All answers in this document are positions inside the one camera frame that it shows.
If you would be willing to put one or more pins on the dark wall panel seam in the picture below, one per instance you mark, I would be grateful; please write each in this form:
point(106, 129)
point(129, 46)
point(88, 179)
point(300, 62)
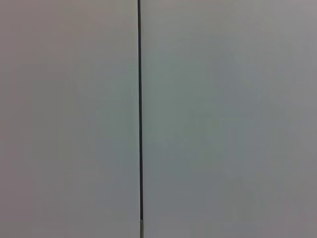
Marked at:
point(140, 119)

